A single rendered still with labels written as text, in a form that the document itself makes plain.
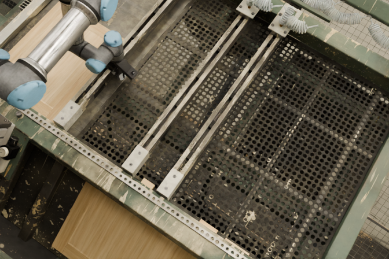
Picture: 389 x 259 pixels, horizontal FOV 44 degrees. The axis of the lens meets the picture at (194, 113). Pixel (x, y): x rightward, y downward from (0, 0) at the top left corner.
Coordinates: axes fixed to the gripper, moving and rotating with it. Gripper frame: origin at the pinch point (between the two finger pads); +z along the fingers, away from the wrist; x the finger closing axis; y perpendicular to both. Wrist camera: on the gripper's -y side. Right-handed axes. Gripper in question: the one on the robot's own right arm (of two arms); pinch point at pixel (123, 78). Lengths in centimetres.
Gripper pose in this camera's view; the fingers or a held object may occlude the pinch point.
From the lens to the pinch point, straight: 238.1
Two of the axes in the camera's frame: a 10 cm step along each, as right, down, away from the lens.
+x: -5.6, 7.5, -3.7
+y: -8.3, -5.2, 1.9
